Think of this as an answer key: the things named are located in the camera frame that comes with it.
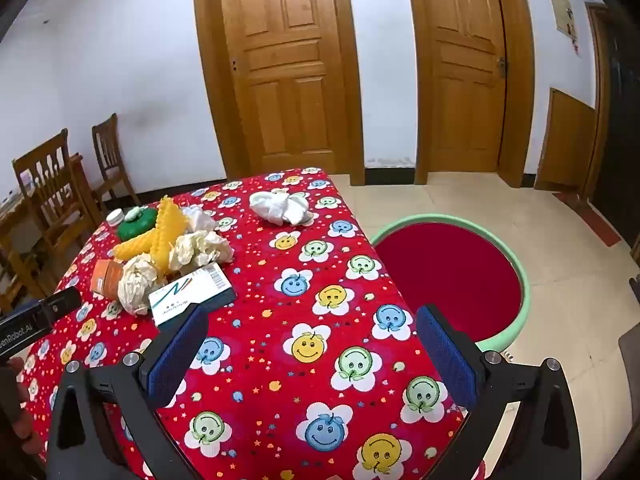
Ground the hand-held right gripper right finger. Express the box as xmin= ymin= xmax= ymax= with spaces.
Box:
xmin=415 ymin=304 xmax=583 ymax=480

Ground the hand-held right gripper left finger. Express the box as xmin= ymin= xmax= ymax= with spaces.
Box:
xmin=46 ymin=302 xmax=211 ymax=480

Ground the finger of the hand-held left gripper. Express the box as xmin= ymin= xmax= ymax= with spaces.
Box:
xmin=40 ymin=286 xmax=82 ymax=322

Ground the small orange box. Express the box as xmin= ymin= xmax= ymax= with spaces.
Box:
xmin=91 ymin=259 xmax=125 ymax=297

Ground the white card box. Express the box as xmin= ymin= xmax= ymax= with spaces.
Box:
xmin=148 ymin=262 xmax=237 ymax=330

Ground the white paper ball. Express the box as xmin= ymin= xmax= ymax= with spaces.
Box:
xmin=117 ymin=254 xmax=161 ymax=317
xmin=169 ymin=230 xmax=235 ymax=273

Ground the red basin with green rim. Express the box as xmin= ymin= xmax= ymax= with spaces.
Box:
xmin=371 ymin=214 xmax=531 ymax=353

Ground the yellow wavy plastic piece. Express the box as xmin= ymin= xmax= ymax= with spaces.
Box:
xmin=150 ymin=196 xmax=183 ymax=276
xmin=111 ymin=232 xmax=161 ymax=263

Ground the white plastic bag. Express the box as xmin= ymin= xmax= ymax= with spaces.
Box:
xmin=182 ymin=206 xmax=218 ymax=233

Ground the white cloth bundle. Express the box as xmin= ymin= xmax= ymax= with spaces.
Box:
xmin=249 ymin=189 xmax=315 ymax=226

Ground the person's left hand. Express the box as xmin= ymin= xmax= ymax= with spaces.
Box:
xmin=6 ymin=356 xmax=48 ymax=461

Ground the wooden slat-back chair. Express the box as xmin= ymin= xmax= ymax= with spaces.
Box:
xmin=0 ymin=240 xmax=51 ymax=311
xmin=91 ymin=112 xmax=141 ymax=206
xmin=12 ymin=129 xmax=98 ymax=271

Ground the green plush toy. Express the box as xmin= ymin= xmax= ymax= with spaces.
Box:
xmin=118 ymin=206 xmax=160 ymax=242

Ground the red flower printed tablecloth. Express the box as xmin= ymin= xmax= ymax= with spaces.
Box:
xmin=20 ymin=167 xmax=487 ymax=480

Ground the red floor mat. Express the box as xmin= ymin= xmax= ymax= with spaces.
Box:
xmin=552 ymin=192 xmax=623 ymax=246

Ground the wooden panelled door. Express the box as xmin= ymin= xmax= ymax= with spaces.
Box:
xmin=192 ymin=0 xmax=365 ymax=186
xmin=404 ymin=0 xmax=536 ymax=188

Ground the low wooden wall panel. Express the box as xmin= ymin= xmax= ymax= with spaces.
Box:
xmin=534 ymin=87 xmax=598 ymax=192

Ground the wooden doorway frame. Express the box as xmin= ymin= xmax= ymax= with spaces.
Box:
xmin=585 ymin=2 xmax=616 ymax=211

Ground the wall poster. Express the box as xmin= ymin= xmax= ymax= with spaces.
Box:
xmin=548 ymin=0 xmax=583 ymax=56

